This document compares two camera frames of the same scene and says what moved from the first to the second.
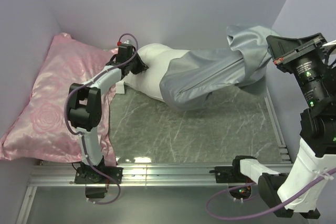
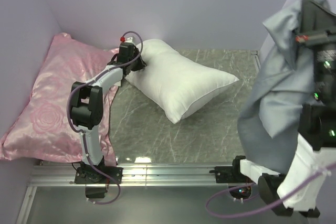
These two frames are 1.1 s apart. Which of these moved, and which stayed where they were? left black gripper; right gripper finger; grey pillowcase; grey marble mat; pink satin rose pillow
Moved: grey pillowcase; right gripper finger
Stayed: pink satin rose pillow; left black gripper; grey marble mat
